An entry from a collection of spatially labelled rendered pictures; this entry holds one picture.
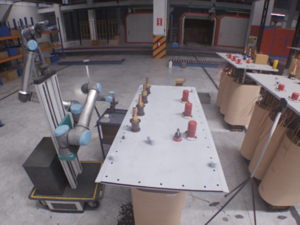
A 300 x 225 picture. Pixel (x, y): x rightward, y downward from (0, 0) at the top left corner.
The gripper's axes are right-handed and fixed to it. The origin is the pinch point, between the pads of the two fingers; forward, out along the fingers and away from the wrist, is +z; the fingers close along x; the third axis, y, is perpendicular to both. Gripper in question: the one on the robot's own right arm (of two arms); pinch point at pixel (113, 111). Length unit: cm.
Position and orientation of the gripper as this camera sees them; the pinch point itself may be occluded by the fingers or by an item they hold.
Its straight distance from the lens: 274.1
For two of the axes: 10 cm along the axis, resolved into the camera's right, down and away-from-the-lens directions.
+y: -9.9, -0.8, 1.5
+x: -1.7, 4.7, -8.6
